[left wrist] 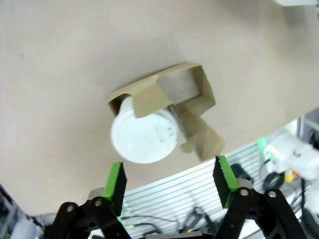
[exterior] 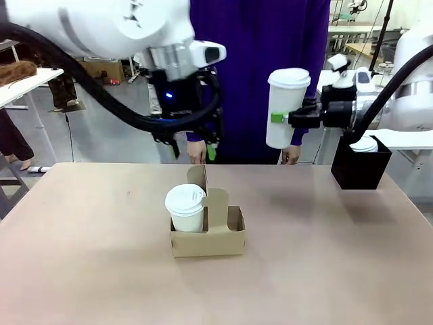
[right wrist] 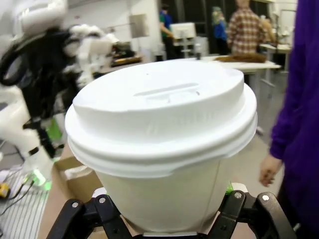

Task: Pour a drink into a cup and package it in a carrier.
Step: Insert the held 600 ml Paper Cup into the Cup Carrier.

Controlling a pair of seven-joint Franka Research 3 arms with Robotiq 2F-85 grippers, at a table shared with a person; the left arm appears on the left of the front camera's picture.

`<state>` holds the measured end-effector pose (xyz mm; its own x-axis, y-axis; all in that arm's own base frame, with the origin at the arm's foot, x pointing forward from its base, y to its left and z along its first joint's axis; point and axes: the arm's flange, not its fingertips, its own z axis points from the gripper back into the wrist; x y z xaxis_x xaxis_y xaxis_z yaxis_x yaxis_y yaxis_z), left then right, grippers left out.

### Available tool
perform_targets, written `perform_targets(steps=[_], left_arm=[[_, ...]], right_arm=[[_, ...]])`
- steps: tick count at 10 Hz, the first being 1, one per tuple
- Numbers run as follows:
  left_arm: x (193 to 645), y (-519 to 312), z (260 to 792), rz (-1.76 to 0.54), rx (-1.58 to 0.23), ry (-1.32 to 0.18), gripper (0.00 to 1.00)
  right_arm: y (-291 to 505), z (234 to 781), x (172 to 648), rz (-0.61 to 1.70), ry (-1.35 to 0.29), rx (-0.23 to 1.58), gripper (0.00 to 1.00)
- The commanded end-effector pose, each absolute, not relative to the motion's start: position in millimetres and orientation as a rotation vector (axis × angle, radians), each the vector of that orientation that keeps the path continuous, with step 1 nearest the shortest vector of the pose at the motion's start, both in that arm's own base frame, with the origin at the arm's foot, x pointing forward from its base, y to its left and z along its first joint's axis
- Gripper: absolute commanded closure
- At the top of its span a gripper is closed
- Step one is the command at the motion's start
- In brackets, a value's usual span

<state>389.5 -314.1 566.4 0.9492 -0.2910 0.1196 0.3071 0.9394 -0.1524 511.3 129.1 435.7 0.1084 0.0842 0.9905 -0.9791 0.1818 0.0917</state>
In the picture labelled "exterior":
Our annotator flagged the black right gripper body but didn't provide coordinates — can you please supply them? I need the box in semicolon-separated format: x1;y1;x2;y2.
319;85;356;130

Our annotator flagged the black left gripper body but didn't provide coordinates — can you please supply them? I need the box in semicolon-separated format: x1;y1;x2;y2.
151;67;210;119

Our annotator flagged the white paper cup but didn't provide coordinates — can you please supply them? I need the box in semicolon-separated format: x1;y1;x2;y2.
170;207;206;234
265;83;308;150

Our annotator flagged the white plastic cup lid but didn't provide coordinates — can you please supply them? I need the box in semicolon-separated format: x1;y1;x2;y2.
267;67;312;93
164;183;208;217

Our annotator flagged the brown cardboard cup carrier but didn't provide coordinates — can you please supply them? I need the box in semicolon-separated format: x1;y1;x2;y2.
169;165;246;259

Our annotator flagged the person's right hand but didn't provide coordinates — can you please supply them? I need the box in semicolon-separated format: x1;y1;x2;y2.
186;139;207;165

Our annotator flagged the person's left hand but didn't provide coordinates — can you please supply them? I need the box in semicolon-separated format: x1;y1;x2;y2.
281;144;302;166

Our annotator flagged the stack of white lids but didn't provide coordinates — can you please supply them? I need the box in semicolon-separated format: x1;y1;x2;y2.
349;135;379;154

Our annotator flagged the black square box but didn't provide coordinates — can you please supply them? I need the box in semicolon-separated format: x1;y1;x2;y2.
330;134;393;191

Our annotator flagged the person's purple jacket torso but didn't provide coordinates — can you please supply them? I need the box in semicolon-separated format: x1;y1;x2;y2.
185;0;331;166

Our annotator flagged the brown cardboard box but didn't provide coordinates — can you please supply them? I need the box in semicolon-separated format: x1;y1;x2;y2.
80;60;125;86

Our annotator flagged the black tripod stand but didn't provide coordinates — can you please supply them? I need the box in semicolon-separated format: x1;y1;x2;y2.
369;0;396;70

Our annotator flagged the person in camouflage trousers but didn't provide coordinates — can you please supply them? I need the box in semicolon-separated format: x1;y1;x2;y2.
47;72;81;113

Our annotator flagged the white side table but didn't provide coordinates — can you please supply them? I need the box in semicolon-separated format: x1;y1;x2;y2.
0;67;65;163

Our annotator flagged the person in dark trousers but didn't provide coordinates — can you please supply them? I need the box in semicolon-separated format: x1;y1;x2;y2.
0;108;35;172

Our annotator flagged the brown furry object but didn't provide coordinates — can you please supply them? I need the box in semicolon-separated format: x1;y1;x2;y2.
0;60;38;86

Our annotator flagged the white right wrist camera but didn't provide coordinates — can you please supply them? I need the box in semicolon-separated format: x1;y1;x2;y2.
326;53;375;94

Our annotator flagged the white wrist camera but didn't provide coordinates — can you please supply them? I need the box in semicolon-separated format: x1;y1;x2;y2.
326;53;375;94
187;39;227;68

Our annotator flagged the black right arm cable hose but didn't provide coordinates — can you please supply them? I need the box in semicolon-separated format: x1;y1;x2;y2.
344;43;433;137

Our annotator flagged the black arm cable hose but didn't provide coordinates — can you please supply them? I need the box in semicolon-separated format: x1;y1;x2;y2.
344;43;433;137
0;22;225;133

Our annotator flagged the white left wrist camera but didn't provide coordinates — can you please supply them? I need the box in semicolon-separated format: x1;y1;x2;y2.
187;39;227;68

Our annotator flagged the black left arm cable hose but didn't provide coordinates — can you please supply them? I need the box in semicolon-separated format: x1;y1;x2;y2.
0;22;225;133

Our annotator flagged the black floor cable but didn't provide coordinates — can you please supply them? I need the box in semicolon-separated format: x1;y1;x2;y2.
63;113;74;164

